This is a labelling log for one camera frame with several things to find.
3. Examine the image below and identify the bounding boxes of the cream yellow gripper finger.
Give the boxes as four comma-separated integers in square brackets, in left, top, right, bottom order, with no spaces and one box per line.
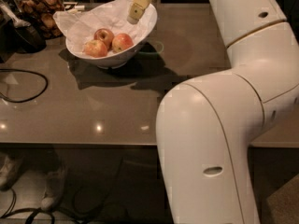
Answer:
[127,0,152,24]

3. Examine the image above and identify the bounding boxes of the red apple back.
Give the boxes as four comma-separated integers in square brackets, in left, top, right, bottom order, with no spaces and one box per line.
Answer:
[93,28,114,49]

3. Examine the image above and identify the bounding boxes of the red apple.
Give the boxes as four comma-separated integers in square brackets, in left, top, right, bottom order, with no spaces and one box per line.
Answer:
[112,33,134,53]
[83,40,107,58]
[93,28,114,49]

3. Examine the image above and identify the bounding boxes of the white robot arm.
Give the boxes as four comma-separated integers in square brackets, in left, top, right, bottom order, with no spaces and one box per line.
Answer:
[156,0,299,224]

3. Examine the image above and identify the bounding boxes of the red apple right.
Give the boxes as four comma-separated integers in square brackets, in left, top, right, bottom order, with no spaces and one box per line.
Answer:
[112,33,134,53]

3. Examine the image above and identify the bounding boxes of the white ceramic bowl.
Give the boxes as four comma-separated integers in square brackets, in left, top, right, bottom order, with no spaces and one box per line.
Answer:
[66,5,158,69]

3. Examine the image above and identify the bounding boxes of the red apple front left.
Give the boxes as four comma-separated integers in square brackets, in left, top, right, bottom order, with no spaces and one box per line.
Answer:
[83,40,107,58]

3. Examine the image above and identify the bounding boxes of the green rubber band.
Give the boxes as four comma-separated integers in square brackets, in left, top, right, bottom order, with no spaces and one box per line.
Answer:
[139,40,164,55]

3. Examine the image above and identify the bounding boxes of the white paper liner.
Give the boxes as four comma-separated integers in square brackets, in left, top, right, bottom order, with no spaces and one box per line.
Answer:
[53,0,148,53]

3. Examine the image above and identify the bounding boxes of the glass jar of snacks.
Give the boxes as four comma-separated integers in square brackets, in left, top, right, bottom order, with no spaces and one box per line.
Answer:
[14,0,64,39]

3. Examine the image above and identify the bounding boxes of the black kitchen appliance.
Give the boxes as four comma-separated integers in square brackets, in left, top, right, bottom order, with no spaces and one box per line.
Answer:
[0,0,46,53]

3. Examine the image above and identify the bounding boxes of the white shoe right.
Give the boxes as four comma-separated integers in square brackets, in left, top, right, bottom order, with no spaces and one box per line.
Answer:
[40,166,67,212]

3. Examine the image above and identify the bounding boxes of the white shoe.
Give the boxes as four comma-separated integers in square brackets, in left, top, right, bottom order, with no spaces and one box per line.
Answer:
[0,155,24,190]
[40,166,67,212]

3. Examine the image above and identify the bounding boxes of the white shoe left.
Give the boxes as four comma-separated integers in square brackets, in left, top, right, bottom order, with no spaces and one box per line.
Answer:
[0,155,24,190]

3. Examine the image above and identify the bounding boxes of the black cable on table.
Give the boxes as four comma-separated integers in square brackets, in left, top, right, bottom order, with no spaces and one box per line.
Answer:
[0,68,49,105]

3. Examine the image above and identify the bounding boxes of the black floor cables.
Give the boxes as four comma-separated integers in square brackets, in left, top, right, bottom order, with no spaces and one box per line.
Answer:
[0,189,129,224]

